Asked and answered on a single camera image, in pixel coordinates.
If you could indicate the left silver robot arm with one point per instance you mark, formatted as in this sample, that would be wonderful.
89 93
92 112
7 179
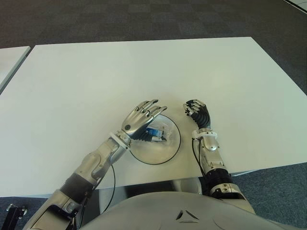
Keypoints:
96 163

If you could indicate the white side table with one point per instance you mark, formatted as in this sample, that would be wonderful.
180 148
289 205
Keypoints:
10 62

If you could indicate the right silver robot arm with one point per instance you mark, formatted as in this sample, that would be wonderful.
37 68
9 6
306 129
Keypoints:
213 153

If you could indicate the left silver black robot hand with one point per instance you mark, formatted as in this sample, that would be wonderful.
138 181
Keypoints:
136 118

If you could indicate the clear blue-capped water bottle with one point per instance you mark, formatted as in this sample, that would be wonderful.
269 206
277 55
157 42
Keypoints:
156 131

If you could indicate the white robot waist part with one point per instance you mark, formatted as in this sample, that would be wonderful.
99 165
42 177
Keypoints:
190 185

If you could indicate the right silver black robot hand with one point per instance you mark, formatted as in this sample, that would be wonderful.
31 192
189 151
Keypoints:
204 117

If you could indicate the black wheeled base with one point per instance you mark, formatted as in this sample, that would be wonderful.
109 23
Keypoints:
15 213

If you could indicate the grey robot torso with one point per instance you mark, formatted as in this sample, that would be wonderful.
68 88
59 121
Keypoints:
182 213

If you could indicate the white black-rimmed plate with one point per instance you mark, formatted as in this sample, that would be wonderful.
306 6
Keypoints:
153 153

